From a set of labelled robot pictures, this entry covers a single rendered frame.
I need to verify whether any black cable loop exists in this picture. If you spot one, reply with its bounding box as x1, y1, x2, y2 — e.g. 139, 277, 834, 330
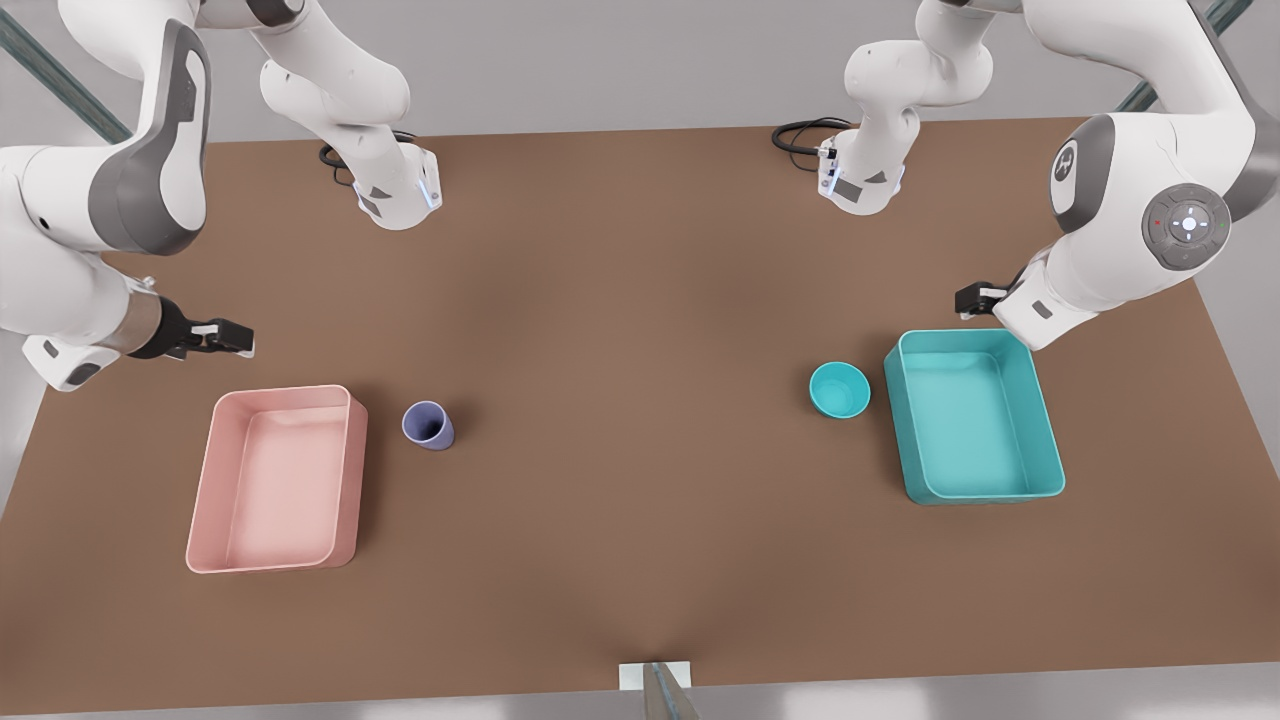
319, 130, 418, 188
771, 118, 853, 177

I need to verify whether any silver frame post with foot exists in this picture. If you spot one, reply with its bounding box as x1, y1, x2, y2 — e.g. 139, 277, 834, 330
619, 660, 701, 720

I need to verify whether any teal rectangular box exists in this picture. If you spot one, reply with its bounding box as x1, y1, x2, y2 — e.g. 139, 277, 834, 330
884, 329, 1066, 505

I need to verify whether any purple cup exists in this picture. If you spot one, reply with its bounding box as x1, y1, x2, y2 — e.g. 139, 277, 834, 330
402, 401, 456, 452

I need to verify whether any pink rectangular box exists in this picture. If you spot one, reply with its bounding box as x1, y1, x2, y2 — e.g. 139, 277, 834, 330
186, 385, 368, 575

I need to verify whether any teal bowl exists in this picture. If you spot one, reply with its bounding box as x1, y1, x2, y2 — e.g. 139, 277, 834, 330
809, 361, 872, 420

